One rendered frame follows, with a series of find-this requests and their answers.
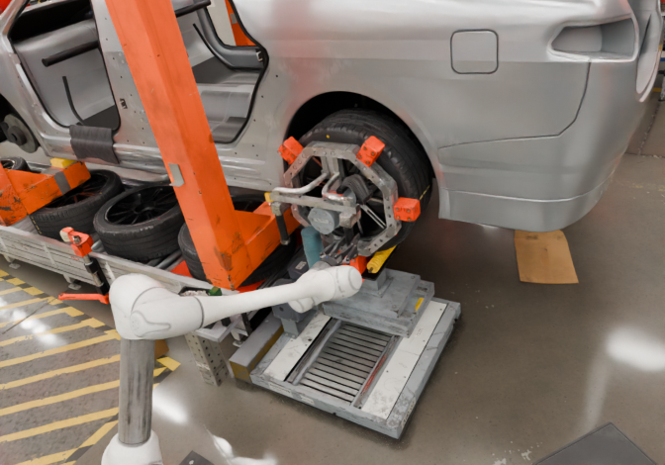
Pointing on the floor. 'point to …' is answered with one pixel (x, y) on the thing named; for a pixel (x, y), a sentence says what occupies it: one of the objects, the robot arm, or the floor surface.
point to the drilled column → (208, 359)
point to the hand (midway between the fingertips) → (350, 239)
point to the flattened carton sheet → (543, 257)
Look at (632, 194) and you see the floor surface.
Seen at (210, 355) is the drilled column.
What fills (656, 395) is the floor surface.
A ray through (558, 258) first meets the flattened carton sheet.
